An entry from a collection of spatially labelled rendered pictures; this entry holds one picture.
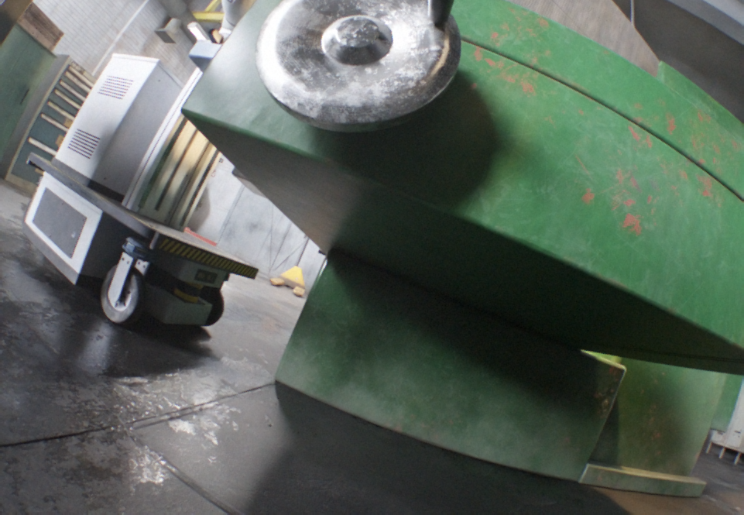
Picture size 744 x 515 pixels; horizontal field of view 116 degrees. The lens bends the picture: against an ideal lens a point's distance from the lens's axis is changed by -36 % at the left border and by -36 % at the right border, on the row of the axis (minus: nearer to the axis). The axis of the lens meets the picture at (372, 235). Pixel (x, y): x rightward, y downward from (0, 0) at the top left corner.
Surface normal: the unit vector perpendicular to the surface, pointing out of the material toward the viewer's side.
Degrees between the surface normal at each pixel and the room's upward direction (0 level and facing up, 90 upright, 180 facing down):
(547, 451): 90
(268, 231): 90
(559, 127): 90
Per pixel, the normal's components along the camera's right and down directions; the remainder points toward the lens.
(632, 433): -0.02, -0.18
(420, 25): -0.29, -0.13
